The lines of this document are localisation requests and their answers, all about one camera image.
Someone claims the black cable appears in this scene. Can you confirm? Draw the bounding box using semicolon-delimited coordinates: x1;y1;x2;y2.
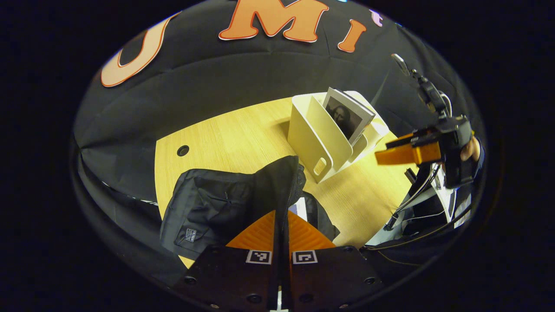
362;204;473;253

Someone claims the blue cover book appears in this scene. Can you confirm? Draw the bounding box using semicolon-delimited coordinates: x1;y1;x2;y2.
288;197;309;222

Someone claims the white stand with cables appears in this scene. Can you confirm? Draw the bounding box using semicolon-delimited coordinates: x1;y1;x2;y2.
368;165;473;247

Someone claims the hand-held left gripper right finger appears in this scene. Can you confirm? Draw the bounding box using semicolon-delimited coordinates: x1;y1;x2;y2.
284;211;385;312

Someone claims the portrait cover book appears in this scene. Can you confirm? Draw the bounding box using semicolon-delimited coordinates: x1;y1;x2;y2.
322;87;376;147

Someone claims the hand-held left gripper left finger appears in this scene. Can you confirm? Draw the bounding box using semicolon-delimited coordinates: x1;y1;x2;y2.
173;210;280;312

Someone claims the black schoolbag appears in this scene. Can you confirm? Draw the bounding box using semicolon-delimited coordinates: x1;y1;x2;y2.
159;155;341;261

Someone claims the white bookshelf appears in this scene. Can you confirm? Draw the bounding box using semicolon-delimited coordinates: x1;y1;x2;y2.
287;90;390;184

